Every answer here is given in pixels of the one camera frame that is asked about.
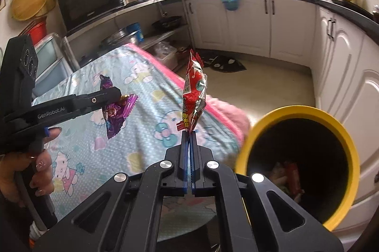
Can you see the clear plastic storage box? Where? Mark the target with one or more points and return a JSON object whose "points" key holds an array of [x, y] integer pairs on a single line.
{"points": [[165, 53]]}

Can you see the blue hanging basket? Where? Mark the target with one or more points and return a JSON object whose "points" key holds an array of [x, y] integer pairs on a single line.
{"points": [[229, 3]]}

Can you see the red plastic basin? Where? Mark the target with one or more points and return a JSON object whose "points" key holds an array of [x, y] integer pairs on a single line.
{"points": [[37, 34]]}

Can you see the red can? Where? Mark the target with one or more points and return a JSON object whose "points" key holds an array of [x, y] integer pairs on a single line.
{"points": [[293, 178]]}

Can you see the dark door mat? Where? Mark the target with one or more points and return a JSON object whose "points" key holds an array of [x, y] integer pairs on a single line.
{"points": [[225, 64]]}

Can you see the steel kitchen shelf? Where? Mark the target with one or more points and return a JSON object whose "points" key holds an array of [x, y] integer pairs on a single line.
{"points": [[154, 1]]}

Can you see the cartoon printed bedsheet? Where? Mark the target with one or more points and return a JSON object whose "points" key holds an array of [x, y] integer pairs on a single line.
{"points": [[142, 98]]}

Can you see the black frying pan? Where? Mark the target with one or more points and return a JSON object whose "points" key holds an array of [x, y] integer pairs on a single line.
{"points": [[165, 22]]}

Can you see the person's left hand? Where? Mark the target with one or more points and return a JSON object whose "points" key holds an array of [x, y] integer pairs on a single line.
{"points": [[9, 178]]}

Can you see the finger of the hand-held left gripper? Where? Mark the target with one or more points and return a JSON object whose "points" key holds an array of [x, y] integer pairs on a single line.
{"points": [[97, 101]]}

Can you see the steel cooking pot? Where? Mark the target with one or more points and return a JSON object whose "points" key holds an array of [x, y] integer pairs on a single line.
{"points": [[118, 37]]}

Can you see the purple snack wrapper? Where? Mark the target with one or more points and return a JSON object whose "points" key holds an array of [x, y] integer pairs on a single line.
{"points": [[114, 118]]}

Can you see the plastic drawer cabinet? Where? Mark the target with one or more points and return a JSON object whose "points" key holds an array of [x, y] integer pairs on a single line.
{"points": [[50, 62]]}

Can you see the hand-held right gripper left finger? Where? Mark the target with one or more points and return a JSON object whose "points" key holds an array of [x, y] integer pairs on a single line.
{"points": [[186, 157]]}

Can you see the black kitchen countertop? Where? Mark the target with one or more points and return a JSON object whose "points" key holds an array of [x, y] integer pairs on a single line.
{"points": [[340, 7]]}

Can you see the red snack packet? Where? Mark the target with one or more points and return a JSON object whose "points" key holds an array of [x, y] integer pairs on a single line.
{"points": [[194, 92]]}

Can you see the black microwave oven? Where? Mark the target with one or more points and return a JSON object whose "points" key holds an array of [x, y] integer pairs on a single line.
{"points": [[88, 3]]}

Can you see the white kitchen base cabinets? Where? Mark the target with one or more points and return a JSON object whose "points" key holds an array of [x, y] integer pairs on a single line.
{"points": [[290, 33]]}

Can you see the yellow rimmed black bin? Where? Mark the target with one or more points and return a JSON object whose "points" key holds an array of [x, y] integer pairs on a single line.
{"points": [[296, 111]]}

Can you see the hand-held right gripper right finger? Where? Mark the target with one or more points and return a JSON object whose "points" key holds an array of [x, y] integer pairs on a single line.
{"points": [[194, 163]]}

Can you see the blue container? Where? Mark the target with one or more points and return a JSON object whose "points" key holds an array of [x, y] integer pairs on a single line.
{"points": [[136, 31]]}

